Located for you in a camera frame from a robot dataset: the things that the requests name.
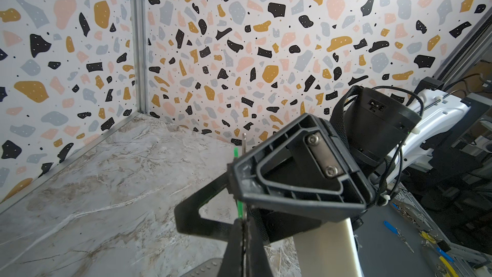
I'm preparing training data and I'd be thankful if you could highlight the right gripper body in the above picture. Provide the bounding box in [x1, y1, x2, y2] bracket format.
[245, 205, 363, 244]

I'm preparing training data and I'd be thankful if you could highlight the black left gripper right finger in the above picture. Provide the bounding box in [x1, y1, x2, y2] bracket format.
[243, 218, 273, 277]

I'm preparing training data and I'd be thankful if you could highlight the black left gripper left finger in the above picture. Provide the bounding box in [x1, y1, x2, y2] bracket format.
[217, 219, 243, 277]

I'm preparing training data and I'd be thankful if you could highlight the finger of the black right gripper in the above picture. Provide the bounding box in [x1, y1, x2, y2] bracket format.
[173, 174, 235, 242]
[228, 114, 375, 211]

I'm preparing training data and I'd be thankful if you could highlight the green key tag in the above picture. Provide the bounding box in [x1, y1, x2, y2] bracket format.
[234, 147, 246, 219]

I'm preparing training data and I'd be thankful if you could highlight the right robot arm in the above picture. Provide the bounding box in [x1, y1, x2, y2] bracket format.
[174, 78, 491, 243]

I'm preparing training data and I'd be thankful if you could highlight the blue handled tool outside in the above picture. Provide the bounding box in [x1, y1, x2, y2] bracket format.
[384, 221, 415, 253]

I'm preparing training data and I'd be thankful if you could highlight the aluminium corner post left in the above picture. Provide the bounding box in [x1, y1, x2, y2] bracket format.
[130, 0, 149, 114]

